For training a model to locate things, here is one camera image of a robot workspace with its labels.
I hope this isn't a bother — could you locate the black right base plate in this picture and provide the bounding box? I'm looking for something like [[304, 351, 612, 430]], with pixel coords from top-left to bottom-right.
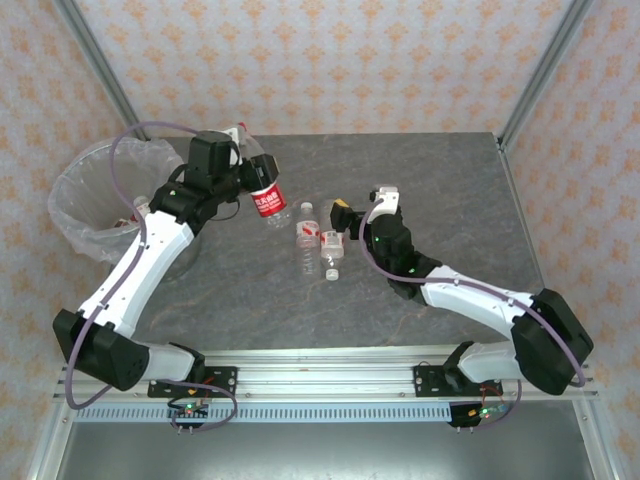
[[413, 363, 454, 399]]

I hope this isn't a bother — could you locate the slotted grey cable duct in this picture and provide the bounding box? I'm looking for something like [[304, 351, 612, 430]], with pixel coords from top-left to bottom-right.
[[74, 402, 501, 424]]

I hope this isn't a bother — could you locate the aluminium frame post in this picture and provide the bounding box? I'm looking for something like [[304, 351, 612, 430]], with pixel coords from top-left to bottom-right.
[[52, 0, 151, 142], [497, 0, 596, 151]]

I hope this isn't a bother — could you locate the left controller board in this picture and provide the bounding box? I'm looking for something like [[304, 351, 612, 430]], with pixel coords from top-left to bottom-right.
[[167, 397, 211, 420]]

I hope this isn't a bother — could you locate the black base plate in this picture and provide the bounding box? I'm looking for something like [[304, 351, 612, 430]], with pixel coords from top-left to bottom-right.
[[147, 366, 239, 399], [413, 363, 454, 399]]

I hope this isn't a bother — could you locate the right controller board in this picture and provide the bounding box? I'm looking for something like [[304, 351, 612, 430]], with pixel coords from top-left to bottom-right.
[[449, 399, 511, 429]]

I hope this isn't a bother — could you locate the controller board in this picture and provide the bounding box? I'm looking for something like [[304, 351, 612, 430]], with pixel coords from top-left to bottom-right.
[[167, 397, 211, 420], [449, 399, 511, 429]]

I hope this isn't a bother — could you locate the red label red cap bottle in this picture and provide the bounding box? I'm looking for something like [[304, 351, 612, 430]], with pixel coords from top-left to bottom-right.
[[237, 121, 294, 230]]

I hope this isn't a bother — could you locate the clear plastic-lined bin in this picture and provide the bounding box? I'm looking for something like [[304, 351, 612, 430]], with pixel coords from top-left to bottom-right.
[[47, 137, 186, 264]]

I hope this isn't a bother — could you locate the grey metal panel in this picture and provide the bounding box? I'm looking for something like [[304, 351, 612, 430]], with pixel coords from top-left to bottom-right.
[[29, 422, 617, 480]]

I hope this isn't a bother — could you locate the aluminium mounting rail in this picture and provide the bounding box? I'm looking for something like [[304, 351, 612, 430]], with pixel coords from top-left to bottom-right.
[[52, 347, 601, 401]]

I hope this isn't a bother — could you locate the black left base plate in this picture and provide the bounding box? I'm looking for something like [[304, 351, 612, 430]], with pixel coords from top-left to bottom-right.
[[147, 366, 239, 399]]

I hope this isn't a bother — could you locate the round metal bin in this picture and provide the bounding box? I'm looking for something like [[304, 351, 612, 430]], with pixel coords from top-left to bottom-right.
[[47, 137, 201, 277]]

